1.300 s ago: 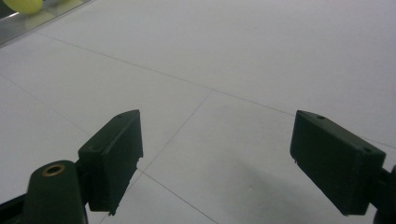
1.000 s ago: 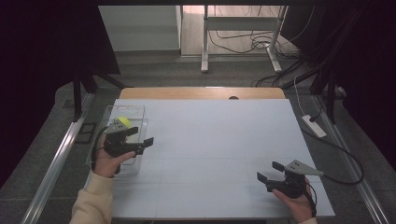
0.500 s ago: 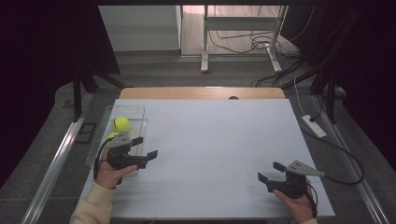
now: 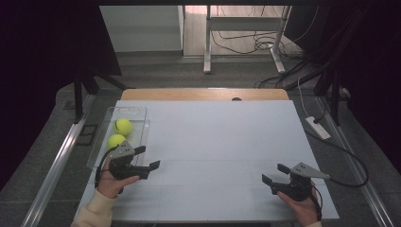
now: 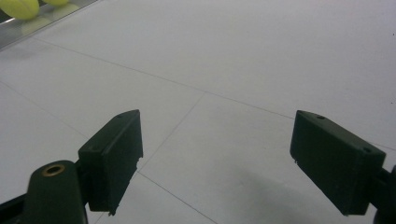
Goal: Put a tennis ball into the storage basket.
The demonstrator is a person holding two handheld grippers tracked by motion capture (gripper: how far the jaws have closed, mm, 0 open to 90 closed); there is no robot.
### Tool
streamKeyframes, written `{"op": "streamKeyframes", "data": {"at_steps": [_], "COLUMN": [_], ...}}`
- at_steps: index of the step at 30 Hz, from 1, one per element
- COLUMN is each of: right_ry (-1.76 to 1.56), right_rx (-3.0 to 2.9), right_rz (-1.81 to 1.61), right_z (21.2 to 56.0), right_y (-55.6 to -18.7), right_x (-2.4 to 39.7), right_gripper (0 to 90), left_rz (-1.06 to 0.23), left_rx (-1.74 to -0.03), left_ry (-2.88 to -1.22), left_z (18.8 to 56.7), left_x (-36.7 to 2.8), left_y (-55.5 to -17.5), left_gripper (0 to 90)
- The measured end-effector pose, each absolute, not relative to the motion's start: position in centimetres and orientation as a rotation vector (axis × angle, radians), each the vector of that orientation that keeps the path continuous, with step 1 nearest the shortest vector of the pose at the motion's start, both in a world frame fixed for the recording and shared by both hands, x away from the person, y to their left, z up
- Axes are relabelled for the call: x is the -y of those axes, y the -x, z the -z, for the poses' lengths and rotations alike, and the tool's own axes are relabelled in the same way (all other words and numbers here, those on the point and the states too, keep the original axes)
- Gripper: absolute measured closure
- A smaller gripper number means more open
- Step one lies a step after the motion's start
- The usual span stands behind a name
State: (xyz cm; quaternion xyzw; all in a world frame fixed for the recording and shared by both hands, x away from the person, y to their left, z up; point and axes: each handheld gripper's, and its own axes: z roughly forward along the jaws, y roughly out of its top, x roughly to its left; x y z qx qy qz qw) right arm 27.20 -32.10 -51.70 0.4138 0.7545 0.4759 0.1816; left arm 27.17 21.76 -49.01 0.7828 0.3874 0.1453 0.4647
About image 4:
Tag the aluminium floor rail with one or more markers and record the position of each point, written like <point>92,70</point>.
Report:
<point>53,176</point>
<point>372,195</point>

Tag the black-marked yellow tennis ball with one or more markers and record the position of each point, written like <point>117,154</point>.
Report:
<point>123,126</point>

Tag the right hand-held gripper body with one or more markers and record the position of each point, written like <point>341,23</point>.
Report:
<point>298,189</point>

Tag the white desk frame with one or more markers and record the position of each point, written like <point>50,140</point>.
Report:
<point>207,47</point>

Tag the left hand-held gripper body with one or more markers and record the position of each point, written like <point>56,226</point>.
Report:
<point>123,153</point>

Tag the dark curtain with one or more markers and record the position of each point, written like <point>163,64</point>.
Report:
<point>378,78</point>
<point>38,63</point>

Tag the white cabinet panel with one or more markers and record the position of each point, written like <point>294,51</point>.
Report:
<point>142,28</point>

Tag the black metal stand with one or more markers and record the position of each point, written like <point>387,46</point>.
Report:
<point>78,101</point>
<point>335,101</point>

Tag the person's right hand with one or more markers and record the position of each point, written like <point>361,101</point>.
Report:
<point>304,209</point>

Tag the clear plastic tray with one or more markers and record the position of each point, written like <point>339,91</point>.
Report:
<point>138,132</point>

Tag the dark floor socket plate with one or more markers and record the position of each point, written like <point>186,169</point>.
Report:
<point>86,135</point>

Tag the plain yellow tennis ball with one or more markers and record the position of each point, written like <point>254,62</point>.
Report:
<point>115,140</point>

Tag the white power strip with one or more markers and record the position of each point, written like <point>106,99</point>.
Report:
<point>318,128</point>

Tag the person's left hand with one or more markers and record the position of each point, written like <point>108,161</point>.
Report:
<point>108,186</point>

